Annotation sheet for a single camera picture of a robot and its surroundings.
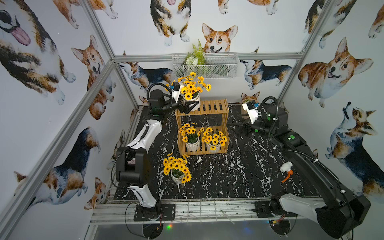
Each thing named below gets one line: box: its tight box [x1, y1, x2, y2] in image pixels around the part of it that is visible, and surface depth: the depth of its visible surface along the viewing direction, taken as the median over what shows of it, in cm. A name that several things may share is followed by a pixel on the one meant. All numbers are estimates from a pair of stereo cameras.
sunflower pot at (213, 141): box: [199, 127, 228, 153], surface depth 85 cm
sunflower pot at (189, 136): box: [179, 122, 201, 152], surface depth 88 cm
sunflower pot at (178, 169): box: [163, 156, 192, 184], surface depth 75 cm
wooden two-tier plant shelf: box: [175, 98, 230, 156], surface depth 87 cm
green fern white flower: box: [182, 39, 207, 67], surface depth 84 cm
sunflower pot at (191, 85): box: [177, 71, 212, 112], surface depth 69 cm
